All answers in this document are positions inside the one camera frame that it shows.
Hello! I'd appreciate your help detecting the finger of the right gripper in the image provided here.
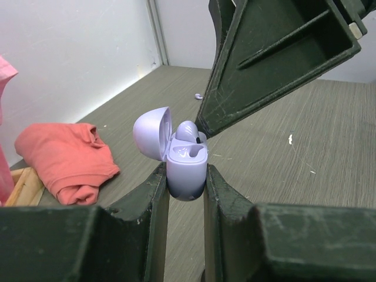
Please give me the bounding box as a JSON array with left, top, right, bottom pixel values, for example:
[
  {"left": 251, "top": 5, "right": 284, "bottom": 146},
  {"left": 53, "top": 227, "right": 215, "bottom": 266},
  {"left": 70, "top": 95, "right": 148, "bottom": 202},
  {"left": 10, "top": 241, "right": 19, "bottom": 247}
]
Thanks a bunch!
[
  {"left": 208, "top": 0, "right": 239, "bottom": 65},
  {"left": 195, "top": 1, "right": 361, "bottom": 137}
]

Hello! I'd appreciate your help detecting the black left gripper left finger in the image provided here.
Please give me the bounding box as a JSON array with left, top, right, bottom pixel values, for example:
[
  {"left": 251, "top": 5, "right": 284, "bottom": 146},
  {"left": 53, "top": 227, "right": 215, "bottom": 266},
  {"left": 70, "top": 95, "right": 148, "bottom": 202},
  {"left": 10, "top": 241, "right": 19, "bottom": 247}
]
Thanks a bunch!
[{"left": 1, "top": 163, "right": 170, "bottom": 281}]

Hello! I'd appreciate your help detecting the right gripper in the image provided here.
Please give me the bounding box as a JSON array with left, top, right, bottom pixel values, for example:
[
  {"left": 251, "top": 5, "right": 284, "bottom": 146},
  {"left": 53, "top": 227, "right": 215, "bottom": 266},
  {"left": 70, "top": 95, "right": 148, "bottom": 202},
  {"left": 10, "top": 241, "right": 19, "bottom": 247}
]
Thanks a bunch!
[{"left": 333, "top": 0, "right": 375, "bottom": 38}]

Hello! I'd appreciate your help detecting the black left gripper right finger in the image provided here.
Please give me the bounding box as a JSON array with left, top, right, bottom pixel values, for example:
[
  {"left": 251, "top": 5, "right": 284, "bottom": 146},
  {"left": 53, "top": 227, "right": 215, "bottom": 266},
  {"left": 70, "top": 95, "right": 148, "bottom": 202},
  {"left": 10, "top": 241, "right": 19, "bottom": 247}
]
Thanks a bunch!
[{"left": 204, "top": 165, "right": 375, "bottom": 281}]

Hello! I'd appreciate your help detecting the lilac earbud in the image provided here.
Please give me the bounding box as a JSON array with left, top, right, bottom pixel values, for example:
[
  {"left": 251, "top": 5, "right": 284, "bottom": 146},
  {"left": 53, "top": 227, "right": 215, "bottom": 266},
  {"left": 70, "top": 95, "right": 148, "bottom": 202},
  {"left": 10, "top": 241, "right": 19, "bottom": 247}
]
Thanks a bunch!
[
  {"left": 194, "top": 93, "right": 203, "bottom": 100},
  {"left": 175, "top": 120, "right": 206, "bottom": 144}
]

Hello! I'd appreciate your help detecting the lilac earbud case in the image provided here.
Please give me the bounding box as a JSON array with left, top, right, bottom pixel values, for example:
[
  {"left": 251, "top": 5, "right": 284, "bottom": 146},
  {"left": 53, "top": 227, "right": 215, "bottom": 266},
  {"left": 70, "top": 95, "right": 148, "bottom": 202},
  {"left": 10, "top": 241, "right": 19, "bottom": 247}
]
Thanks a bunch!
[{"left": 133, "top": 107, "right": 209, "bottom": 202}]

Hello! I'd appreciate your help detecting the salmon folded shirt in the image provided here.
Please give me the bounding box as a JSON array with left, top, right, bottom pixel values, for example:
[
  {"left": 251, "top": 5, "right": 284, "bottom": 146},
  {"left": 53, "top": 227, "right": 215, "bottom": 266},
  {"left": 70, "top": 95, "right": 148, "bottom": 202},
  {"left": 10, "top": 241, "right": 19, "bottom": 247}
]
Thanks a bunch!
[{"left": 15, "top": 123, "right": 120, "bottom": 205}]

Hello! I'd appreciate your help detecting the pink t-shirt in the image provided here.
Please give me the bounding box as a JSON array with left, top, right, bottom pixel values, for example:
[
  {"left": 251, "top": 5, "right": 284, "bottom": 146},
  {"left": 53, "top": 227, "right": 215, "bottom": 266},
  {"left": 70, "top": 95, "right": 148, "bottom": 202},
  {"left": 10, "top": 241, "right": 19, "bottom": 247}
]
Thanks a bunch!
[{"left": 1, "top": 56, "right": 18, "bottom": 206}]

